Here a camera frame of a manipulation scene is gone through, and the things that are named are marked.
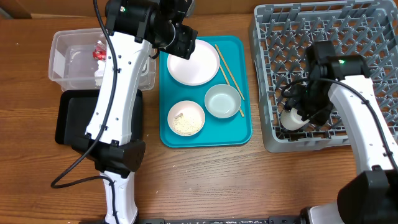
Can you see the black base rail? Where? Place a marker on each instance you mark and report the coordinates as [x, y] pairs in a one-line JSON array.
[[270, 220]]

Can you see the white cup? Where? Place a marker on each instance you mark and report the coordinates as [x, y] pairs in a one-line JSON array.
[[291, 120]]

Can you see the grey dishwasher rack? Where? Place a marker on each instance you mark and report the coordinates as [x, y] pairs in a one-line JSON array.
[[279, 35]]

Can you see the teal serving tray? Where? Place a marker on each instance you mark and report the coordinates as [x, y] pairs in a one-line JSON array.
[[236, 130]]

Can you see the wooden chopstick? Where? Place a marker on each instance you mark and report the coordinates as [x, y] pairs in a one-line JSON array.
[[229, 71], [227, 82]]

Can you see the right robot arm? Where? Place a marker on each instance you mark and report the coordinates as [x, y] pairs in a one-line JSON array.
[[343, 82]]

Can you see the rice pile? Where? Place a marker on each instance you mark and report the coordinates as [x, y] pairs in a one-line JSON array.
[[187, 124]]

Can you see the black tray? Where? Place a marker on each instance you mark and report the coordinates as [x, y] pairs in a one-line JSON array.
[[75, 112]]

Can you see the large white plate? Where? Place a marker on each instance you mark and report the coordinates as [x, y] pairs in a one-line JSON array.
[[199, 69]]

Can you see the red snack wrapper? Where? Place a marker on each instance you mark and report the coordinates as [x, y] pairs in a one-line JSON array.
[[99, 52]]

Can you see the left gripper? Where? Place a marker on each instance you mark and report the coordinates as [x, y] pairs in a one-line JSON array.
[[185, 43]]

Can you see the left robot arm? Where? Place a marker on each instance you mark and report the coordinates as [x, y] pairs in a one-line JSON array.
[[132, 29]]

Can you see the white napkin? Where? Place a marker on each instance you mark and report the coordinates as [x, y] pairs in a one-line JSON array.
[[100, 72]]

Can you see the clear plastic bin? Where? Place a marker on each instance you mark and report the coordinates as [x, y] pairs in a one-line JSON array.
[[71, 62]]

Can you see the grey bowl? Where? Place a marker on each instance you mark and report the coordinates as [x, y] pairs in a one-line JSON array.
[[222, 101]]

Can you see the small pink bowl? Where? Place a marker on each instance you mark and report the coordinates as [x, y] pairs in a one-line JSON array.
[[188, 107]]

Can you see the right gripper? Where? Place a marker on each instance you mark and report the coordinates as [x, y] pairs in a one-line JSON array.
[[320, 117]]

